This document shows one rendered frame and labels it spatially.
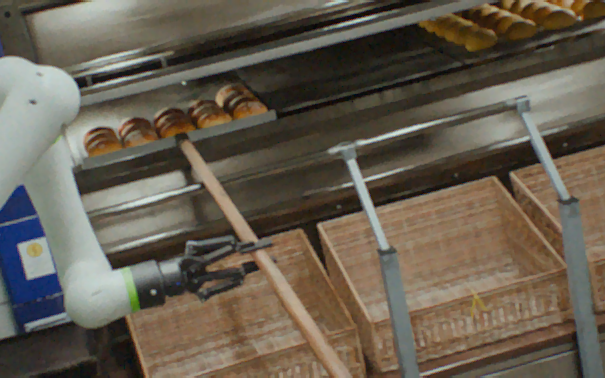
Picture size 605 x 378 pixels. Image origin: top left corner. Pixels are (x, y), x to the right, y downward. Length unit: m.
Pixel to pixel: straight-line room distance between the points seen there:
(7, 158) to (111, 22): 1.17
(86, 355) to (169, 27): 0.89
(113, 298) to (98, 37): 1.09
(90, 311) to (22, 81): 0.48
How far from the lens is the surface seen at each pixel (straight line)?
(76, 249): 2.72
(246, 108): 3.67
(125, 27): 3.55
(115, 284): 2.64
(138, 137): 3.63
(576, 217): 3.37
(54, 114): 2.45
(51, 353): 3.49
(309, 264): 3.74
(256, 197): 3.71
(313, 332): 2.29
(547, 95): 3.94
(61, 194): 2.68
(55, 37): 3.55
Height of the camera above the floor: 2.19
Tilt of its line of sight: 19 degrees down
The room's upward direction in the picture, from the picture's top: 12 degrees counter-clockwise
